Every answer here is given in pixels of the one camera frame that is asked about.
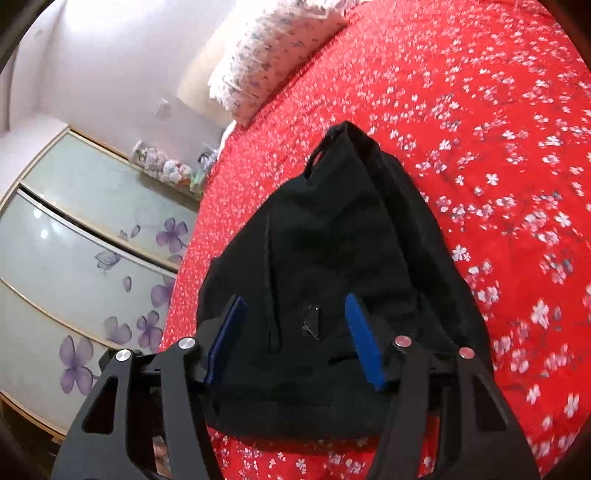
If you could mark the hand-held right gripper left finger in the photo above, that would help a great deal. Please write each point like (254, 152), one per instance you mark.
(226, 332)

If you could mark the red floral blanket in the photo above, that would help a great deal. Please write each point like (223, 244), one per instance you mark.
(485, 138)

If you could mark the black pants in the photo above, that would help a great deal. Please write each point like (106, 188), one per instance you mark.
(323, 240)

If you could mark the wardrobe with purple flower doors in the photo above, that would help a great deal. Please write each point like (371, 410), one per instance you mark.
(69, 258)

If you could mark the stuffed toy stack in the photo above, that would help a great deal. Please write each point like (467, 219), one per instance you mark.
(161, 166)

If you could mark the white floral pillow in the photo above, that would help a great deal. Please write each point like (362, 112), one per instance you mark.
(277, 50)

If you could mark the beige headboard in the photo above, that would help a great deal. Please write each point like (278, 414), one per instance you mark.
(203, 78)

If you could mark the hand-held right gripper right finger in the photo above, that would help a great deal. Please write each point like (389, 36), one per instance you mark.
(364, 341)

